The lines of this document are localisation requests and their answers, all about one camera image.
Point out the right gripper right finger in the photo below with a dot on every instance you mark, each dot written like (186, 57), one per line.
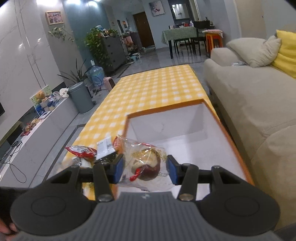
(184, 175)

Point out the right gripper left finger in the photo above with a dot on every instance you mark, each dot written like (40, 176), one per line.
(105, 174)

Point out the black snack bag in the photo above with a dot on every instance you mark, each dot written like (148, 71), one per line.
(104, 159)

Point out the clear bag chocolate pastry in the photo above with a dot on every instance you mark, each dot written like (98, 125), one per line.
(145, 165)

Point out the person left hand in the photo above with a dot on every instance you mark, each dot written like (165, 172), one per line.
(8, 232)

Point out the white snack packet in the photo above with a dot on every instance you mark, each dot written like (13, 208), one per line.
(104, 148)

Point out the red snack packet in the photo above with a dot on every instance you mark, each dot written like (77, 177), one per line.
(82, 151)

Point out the orange white storage box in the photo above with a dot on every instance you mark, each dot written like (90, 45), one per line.
(191, 132)

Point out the grey trash bin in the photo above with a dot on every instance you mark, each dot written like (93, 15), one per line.
(81, 97)

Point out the white tv cabinet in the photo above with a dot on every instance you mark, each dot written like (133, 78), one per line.
(25, 163)

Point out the yellow checkered tablecloth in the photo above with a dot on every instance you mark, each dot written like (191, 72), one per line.
(134, 93)

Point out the pink small heater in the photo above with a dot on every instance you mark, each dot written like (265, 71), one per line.
(109, 83)

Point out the stuffed toy calendar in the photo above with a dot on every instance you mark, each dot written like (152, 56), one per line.
(44, 100)

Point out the blue water jug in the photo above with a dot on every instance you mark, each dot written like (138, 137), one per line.
(96, 75)

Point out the long-leaf potted plant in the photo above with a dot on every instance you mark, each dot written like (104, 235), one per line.
(78, 76)

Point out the beige sofa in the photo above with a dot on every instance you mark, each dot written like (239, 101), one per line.
(258, 106)

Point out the dark grey drawer cabinet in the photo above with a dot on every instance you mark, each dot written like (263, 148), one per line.
(115, 52)

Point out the green leafy potted plant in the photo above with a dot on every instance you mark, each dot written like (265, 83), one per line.
(94, 41)

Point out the orange stool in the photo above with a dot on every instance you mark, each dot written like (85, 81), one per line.
(213, 40)

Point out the beige cushion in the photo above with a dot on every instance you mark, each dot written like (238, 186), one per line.
(256, 52)

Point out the dining table green cloth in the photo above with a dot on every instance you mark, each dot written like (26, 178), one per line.
(179, 34)

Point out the brown wooden door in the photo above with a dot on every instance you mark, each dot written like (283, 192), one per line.
(143, 29)

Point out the yellow cushion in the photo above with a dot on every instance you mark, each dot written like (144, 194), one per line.
(286, 58)

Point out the framed wall picture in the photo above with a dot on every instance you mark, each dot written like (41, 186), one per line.
(54, 17)

